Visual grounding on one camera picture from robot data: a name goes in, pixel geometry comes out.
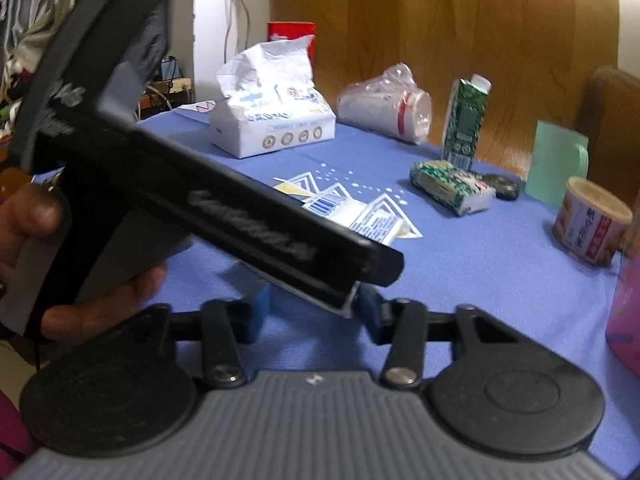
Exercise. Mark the person's left hand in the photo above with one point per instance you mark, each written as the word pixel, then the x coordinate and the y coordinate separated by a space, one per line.
pixel 35 210

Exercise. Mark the green and white drink carton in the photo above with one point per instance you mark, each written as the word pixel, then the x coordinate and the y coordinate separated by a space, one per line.
pixel 465 120

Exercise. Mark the wooden board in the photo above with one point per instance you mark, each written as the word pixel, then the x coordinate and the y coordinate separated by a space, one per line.
pixel 450 20

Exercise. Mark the brown chair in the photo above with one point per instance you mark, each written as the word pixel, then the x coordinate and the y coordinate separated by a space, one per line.
pixel 615 120

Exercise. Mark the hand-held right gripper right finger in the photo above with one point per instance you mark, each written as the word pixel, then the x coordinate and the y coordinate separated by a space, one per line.
pixel 368 310

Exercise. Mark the clear printed packet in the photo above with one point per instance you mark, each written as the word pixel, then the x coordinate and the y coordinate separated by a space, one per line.
pixel 450 185

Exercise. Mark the dark round dish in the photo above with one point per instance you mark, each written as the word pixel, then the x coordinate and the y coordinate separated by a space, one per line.
pixel 502 187

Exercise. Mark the plastic-wrapped paper cup stack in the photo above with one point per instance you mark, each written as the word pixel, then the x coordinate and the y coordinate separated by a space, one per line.
pixel 380 105

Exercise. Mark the light green mug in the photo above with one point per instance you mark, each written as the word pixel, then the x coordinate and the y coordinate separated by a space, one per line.
pixel 555 160

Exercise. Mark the pink tin box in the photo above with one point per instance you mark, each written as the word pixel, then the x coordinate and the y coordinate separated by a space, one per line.
pixel 627 320

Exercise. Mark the blue and white tissue packet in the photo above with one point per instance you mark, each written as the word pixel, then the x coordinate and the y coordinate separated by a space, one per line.
pixel 370 222

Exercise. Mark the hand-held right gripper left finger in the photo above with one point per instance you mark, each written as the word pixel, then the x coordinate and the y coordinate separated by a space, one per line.
pixel 260 306

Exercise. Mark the magenta clothing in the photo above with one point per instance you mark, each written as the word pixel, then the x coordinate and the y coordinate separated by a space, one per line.
pixel 10 425

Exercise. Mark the small round paper cup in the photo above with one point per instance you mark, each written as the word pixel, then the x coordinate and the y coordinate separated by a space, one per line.
pixel 585 230

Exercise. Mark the patterned cloth pile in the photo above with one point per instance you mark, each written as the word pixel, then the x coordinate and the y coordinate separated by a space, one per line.
pixel 30 35

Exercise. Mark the red box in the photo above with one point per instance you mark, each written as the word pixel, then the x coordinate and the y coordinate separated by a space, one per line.
pixel 290 30

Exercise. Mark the large white tissue pack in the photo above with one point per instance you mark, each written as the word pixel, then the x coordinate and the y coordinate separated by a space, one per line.
pixel 270 120

